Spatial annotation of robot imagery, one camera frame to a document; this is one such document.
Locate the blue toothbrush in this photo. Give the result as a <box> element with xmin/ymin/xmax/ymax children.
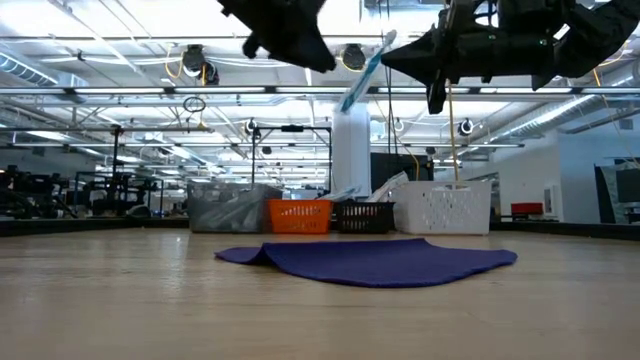
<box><xmin>319</xmin><ymin>185</ymin><xmax>362</xmax><ymax>202</ymax></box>
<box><xmin>337</xmin><ymin>28</ymin><xmax>399</xmax><ymax>114</ymax></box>

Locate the orange plastic basket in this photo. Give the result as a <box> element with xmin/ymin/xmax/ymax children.
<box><xmin>267</xmin><ymin>198</ymin><xmax>335</xmax><ymax>235</ymax></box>

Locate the black cabinet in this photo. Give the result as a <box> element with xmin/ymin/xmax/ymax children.
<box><xmin>370</xmin><ymin>152</ymin><xmax>435</xmax><ymax>194</ymax></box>

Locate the grey plastic bin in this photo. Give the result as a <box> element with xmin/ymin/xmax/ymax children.
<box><xmin>187</xmin><ymin>182</ymin><xmax>284</xmax><ymax>234</ymax></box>

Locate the black cable ring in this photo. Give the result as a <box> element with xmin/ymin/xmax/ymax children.
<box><xmin>182</xmin><ymin>95</ymin><xmax>208</xmax><ymax>114</ymax></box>

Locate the silver air duct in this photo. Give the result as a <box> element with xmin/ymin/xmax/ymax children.
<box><xmin>487</xmin><ymin>74</ymin><xmax>640</xmax><ymax>147</ymax></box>

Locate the dark blue mat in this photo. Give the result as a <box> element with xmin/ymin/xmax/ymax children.
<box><xmin>214</xmin><ymin>237</ymin><xmax>519</xmax><ymax>289</ymax></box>

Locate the white perforated basket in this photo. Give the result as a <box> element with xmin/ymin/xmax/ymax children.
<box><xmin>389</xmin><ymin>179</ymin><xmax>494</xmax><ymax>236</ymax></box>

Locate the dark workstation machinery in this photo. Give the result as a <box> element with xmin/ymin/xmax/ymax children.
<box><xmin>0</xmin><ymin>167</ymin><xmax>166</xmax><ymax>221</ymax></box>

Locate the grey air duct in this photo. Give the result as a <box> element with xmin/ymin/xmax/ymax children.
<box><xmin>0</xmin><ymin>49</ymin><xmax>90</xmax><ymax>92</ymax></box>

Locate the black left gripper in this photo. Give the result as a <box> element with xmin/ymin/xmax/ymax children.
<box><xmin>217</xmin><ymin>0</ymin><xmax>337</xmax><ymax>74</ymax></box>

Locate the white building pillar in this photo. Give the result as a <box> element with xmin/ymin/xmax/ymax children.
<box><xmin>332</xmin><ymin>102</ymin><xmax>372</xmax><ymax>199</ymax></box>

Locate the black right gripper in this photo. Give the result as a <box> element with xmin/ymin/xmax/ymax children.
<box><xmin>381</xmin><ymin>0</ymin><xmax>564</xmax><ymax>115</ymax></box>

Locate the black workstation rig frame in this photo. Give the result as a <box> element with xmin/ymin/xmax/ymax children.
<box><xmin>0</xmin><ymin>123</ymin><xmax>216</xmax><ymax>184</ymax></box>
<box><xmin>251</xmin><ymin>124</ymin><xmax>334</xmax><ymax>191</ymax></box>

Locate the yellow hanging cable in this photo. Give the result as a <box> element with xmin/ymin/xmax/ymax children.
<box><xmin>446</xmin><ymin>82</ymin><xmax>461</xmax><ymax>189</ymax></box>

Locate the red box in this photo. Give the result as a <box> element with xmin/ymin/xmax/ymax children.
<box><xmin>510</xmin><ymin>201</ymin><xmax>545</xmax><ymax>217</ymax></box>

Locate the black plastic basket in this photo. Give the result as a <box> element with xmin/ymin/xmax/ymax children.
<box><xmin>333</xmin><ymin>200</ymin><xmax>396</xmax><ymax>235</ymax></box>

